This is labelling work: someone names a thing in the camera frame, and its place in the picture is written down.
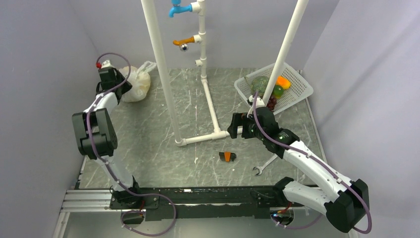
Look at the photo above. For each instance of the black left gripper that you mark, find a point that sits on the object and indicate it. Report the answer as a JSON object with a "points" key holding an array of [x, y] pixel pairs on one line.
{"points": [[128, 85]]}

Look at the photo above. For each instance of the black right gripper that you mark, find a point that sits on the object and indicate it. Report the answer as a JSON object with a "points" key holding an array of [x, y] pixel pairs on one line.
{"points": [[239, 119]]}

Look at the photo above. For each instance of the white printed plastic bag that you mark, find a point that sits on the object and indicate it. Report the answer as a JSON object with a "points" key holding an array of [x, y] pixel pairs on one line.
{"points": [[140, 80]]}

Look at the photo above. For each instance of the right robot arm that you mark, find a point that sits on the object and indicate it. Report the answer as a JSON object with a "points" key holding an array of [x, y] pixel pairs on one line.
{"points": [[343, 201]]}

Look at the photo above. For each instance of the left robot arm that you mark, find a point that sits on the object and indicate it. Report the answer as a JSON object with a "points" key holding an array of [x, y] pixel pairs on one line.
{"points": [[96, 137]]}

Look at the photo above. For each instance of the purple fake grapes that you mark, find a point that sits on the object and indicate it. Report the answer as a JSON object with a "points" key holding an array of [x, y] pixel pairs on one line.
{"points": [[272, 103]]}

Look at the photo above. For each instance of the green fake melon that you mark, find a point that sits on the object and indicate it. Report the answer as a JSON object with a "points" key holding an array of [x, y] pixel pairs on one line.
{"points": [[259, 84]]}

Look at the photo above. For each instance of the green fake lime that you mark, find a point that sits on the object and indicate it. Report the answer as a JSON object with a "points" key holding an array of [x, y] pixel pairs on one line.
{"points": [[278, 91]]}

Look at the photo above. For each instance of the orange fake fruit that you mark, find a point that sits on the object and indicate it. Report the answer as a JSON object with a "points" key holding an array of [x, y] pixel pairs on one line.
{"points": [[283, 82]]}

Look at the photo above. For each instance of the orange hex key set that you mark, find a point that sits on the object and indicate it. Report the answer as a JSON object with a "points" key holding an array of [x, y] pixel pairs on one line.
{"points": [[227, 156]]}

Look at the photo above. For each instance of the silver wrench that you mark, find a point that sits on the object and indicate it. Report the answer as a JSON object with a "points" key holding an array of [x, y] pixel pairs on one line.
{"points": [[261, 168]]}

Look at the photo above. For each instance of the white plastic basket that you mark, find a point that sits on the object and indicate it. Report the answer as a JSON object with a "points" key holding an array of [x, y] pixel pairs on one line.
{"points": [[290, 87]]}

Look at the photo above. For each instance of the silver metal ball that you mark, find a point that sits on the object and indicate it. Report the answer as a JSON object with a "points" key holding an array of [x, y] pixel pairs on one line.
{"points": [[184, 47]]}

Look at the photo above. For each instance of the orange tap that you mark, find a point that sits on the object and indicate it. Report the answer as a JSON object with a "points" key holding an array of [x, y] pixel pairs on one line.
{"points": [[184, 41]]}

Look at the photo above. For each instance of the blue tap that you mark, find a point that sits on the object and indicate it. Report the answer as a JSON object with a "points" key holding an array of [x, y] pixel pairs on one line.
{"points": [[177, 8]]}

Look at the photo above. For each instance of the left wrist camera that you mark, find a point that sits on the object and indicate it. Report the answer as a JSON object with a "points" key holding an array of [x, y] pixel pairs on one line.
{"points": [[103, 64]]}

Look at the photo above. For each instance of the white pvc pipe frame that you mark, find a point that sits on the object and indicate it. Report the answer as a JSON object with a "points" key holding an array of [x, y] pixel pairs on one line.
{"points": [[199, 7]]}

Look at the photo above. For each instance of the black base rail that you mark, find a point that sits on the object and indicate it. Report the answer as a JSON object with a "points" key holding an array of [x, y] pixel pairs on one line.
{"points": [[160, 203]]}

